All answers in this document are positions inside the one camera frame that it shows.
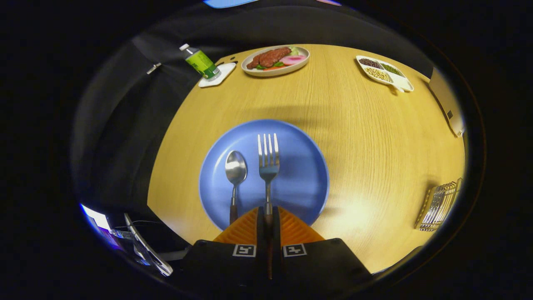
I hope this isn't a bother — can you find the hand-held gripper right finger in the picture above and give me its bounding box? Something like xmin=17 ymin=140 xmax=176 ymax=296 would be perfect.
xmin=271 ymin=206 xmax=373 ymax=289

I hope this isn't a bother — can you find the steel spoon with wooden handle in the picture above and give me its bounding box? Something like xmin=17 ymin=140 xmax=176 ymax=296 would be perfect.
xmin=225 ymin=150 xmax=248 ymax=225

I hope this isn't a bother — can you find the green label drink bottle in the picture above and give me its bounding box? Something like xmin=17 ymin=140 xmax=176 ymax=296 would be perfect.
xmin=179 ymin=43 xmax=221 ymax=80

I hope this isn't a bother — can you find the blue round plate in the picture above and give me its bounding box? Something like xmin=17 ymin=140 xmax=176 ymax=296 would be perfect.
xmin=199 ymin=119 xmax=330 ymax=231

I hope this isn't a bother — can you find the cream toaster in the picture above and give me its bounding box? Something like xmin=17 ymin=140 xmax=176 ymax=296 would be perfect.
xmin=428 ymin=67 xmax=465 ymax=137

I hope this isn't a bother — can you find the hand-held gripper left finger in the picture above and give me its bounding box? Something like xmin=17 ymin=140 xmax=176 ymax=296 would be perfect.
xmin=177 ymin=206 xmax=269 ymax=289

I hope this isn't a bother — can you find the steel fork with wooden handle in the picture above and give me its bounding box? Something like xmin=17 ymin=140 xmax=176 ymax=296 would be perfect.
xmin=257 ymin=133 xmax=280 ymax=280

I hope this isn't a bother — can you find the pile of yellow soybeans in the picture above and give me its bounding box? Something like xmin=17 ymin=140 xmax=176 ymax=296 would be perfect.
xmin=365 ymin=67 xmax=390 ymax=82

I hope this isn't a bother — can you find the white square coaster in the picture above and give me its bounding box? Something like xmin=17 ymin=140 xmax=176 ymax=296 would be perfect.
xmin=198 ymin=62 xmax=237 ymax=88

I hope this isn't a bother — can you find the metal wire cutlery basket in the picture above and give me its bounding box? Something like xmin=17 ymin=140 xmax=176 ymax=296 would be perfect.
xmin=414 ymin=178 xmax=463 ymax=232

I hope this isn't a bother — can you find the brown steak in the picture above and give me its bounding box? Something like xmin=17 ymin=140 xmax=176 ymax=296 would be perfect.
xmin=247 ymin=47 xmax=292 ymax=70

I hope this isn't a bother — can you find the beige round food plate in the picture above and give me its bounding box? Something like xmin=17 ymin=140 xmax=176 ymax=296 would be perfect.
xmin=241 ymin=45 xmax=310 ymax=77

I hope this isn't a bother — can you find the thin grey monitor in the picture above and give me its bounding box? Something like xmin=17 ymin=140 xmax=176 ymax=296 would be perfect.
xmin=124 ymin=212 xmax=174 ymax=277

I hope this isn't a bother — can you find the white divided dish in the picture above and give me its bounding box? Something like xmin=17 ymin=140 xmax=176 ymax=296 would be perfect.
xmin=356 ymin=55 xmax=414 ymax=93

